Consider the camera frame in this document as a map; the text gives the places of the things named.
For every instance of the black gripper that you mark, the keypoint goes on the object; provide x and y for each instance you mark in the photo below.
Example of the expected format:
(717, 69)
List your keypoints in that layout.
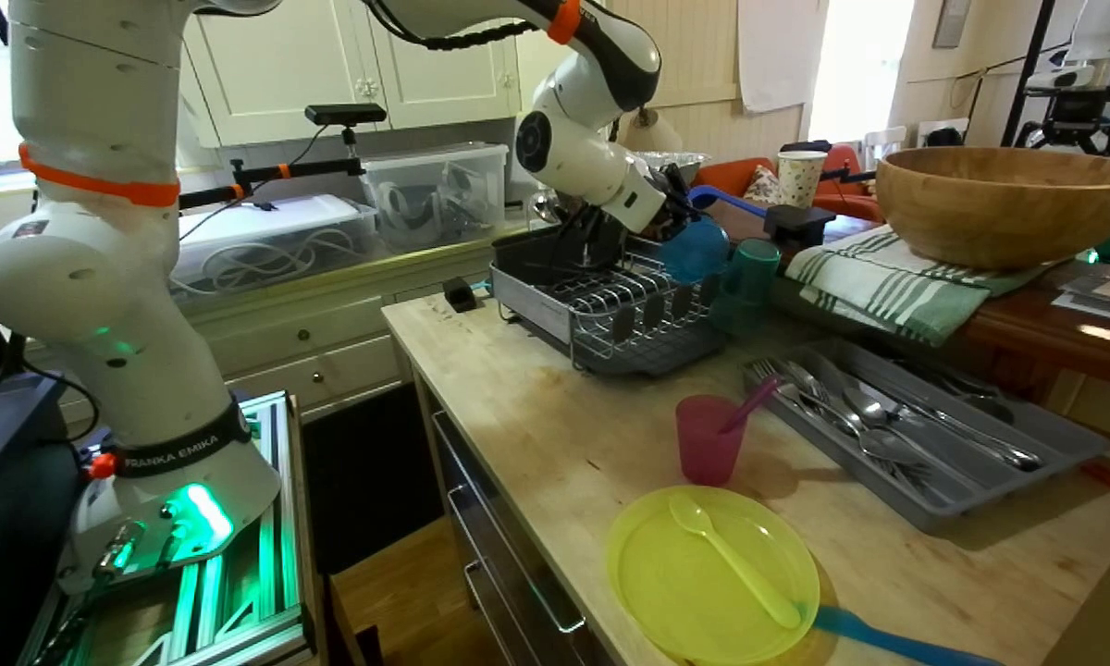
(668, 201)

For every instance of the blue plastic bowl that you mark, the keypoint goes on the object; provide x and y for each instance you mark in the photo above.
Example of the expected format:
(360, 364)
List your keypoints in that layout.
(698, 256)

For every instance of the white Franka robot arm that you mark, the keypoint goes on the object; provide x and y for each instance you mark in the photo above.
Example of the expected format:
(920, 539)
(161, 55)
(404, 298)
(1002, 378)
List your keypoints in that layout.
(88, 284)

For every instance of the large wooden bowl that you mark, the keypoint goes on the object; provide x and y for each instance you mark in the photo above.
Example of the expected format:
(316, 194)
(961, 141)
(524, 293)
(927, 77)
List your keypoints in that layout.
(1010, 205)

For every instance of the aluminium foil tray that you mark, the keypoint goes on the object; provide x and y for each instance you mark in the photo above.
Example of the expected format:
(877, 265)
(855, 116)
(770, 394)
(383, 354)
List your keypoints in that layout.
(686, 159)

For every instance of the red orange cloth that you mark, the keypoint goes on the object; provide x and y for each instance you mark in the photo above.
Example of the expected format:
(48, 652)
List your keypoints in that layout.
(735, 172)

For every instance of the beige soap dispenser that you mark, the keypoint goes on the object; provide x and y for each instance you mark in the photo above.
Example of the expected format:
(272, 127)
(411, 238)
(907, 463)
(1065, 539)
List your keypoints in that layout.
(659, 131)

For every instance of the teal plastic cup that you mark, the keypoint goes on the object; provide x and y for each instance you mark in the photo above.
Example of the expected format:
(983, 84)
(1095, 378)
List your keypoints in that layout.
(754, 284)

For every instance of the black box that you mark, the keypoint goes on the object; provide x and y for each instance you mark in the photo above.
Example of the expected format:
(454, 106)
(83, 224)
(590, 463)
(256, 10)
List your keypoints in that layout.
(797, 224)

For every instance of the grey dish drying rack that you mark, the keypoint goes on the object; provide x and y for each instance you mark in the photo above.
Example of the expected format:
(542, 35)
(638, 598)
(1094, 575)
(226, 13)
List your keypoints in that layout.
(606, 309)

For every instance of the white paper cup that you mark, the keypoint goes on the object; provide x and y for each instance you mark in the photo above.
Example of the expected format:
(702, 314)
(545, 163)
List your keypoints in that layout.
(802, 177)

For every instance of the pink plastic spoon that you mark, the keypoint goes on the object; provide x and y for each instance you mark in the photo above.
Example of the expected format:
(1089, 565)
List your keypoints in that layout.
(754, 400)

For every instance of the white hanging cloth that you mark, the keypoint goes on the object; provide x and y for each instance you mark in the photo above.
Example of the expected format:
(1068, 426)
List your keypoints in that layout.
(780, 48)

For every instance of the green striped dish towel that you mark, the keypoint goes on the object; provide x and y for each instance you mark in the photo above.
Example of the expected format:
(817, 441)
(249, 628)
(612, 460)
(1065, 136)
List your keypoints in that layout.
(888, 284)

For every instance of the pink plastic cup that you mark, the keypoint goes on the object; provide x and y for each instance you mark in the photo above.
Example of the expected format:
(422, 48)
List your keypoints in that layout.
(708, 437)

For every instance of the small black block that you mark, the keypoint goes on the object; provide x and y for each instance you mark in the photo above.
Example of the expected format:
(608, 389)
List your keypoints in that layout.
(459, 293)

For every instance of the metal spoon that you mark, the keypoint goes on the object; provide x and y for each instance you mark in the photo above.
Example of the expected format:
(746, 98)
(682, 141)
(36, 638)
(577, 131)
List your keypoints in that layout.
(870, 410)

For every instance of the yellow-green plastic spoon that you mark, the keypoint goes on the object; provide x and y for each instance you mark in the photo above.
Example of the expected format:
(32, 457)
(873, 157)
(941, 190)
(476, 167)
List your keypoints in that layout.
(735, 557)

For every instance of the clear plastic storage bin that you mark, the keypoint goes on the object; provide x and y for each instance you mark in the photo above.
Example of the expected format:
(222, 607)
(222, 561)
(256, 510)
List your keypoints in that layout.
(320, 227)

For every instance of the yellow-green plastic plate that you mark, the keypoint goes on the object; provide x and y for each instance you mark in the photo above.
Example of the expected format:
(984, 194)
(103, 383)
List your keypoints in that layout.
(691, 592)

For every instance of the grey cutlery tray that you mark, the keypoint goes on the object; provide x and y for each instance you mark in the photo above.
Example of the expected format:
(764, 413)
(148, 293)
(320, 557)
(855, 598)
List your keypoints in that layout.
(949, 487)

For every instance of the cream drawer cabinet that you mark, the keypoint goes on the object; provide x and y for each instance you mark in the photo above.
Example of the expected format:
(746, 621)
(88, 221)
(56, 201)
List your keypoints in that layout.
(320, 347)

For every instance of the metal knife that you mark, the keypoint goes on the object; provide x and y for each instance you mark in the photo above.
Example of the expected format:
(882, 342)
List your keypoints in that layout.
(994, 446)

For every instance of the black orange clamp bar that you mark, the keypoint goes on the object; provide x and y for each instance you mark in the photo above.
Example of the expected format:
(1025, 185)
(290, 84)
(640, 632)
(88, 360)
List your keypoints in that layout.
(262, 180)

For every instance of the flat book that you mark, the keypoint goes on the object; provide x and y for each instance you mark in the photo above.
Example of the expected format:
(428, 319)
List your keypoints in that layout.
(1104, 293)

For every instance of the blue plastic utensil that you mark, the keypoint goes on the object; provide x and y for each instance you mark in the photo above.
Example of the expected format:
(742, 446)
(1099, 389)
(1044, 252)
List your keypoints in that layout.
(899, 642)

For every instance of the blue box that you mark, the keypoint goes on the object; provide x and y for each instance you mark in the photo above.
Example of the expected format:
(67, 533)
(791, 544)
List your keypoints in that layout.
(5, 426)

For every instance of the framed wall picture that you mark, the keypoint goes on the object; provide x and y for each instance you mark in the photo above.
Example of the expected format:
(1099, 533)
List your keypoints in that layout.
(949, 25)

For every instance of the black camera bar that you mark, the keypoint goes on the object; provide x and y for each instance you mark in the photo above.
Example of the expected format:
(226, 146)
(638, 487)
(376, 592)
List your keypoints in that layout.
(344, 114)

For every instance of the black camera on tripod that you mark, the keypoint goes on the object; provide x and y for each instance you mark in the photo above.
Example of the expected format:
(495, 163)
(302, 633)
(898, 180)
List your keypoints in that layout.
(1078, 106)

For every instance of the cream wall cabinet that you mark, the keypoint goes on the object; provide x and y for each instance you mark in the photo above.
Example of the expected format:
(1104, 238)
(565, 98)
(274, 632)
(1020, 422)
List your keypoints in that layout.
(272, 69)

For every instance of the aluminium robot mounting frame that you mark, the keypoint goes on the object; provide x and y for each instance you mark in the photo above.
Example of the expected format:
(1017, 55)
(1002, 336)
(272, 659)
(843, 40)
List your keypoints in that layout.
(226, 578)

